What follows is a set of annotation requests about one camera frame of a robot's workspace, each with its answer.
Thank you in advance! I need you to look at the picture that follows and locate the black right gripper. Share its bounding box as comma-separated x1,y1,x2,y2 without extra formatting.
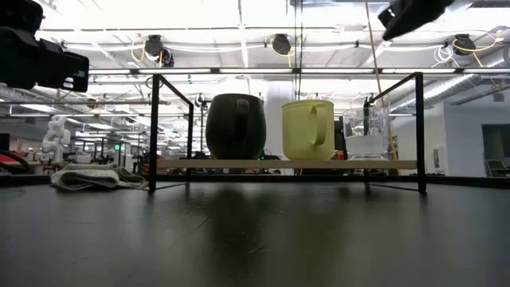
378,0,455,41

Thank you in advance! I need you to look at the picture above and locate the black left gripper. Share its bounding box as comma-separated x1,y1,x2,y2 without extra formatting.
0,0,89,92

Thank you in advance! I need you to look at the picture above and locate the yellow mug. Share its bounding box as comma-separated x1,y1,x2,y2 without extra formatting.
281,99,335,161

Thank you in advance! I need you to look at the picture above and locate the dark green mug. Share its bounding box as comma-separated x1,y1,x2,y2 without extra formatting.
205,93,267,160

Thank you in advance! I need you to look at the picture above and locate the white robot figure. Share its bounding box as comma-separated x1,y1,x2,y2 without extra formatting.
41,114,72,163

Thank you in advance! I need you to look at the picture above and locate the white crumpled towel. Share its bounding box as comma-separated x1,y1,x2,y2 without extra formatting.
50,162,149,191

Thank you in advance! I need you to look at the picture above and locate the orange cable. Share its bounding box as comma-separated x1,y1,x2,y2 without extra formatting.
364,0,399,176

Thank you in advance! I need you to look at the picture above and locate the black ceiling cable reel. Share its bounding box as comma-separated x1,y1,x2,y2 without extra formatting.
452,33,476,57
143,33,175,68
270,33,292,57

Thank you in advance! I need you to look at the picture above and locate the black cable loop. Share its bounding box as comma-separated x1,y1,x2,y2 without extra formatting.
0,149,31,175

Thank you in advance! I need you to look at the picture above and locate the wooden shelf with black frame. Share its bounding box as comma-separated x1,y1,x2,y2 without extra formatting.
147,71,427,195

